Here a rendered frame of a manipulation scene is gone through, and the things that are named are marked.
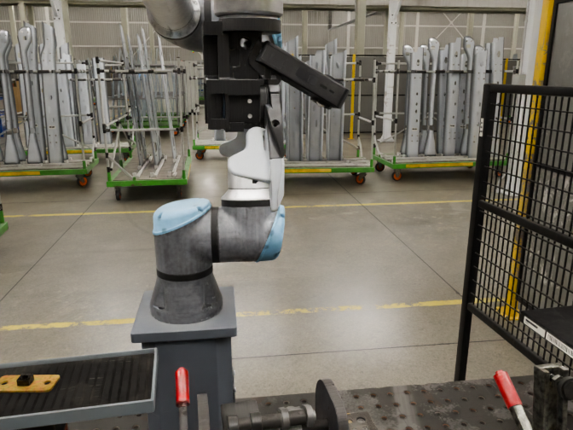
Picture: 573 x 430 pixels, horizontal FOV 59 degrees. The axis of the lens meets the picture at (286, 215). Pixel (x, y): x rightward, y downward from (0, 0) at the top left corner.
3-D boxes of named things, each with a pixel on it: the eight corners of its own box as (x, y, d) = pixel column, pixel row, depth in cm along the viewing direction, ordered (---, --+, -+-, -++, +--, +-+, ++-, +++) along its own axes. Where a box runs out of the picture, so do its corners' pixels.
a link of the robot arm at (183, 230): (159, 255, 112) (155, 195, 108) (221, 253, 113) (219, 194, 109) (150, 276, 100) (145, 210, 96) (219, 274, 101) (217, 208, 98)
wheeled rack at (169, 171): (188, 200, 655) (181, 56, 607) (107, 203, 640) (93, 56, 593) (193, 172, 837) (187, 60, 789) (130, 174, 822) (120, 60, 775)
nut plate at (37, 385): (-12, 392, 70) (-13, 385, 70) (2, 376, 74) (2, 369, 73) (49, 392, 70) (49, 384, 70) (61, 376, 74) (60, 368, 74)
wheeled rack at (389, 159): (390, 183, 760) (397, 59, 712) (369, 170, 855) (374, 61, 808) (508, 178, 790) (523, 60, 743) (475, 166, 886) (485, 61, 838)
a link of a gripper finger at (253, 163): (229, 214, 54) (223, 136, 57) (285, 211, 55) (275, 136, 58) (231, 203, 51) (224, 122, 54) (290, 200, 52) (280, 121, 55)
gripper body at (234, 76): (205, 129, 62) (200, 23, 58) (274, 127, 63) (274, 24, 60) (208, 136, 55) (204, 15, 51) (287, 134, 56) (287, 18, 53)
